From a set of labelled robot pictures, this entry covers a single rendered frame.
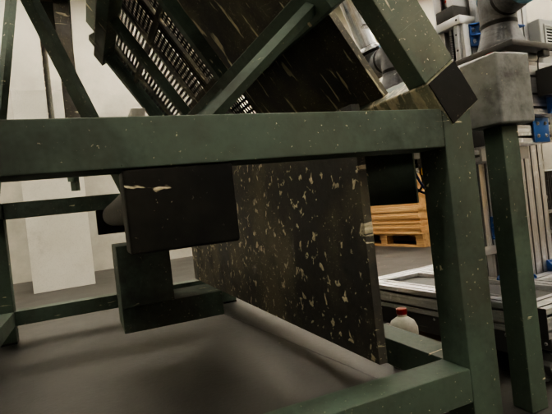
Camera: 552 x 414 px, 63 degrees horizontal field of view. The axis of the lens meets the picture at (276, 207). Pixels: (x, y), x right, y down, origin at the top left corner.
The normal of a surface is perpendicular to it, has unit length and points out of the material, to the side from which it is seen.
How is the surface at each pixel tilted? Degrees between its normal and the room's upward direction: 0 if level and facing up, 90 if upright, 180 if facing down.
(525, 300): 90
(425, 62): 90
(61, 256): 90
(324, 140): 90
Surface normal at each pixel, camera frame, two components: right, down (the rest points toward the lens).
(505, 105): 0.39, -0.04
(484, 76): -0.92, 0.11
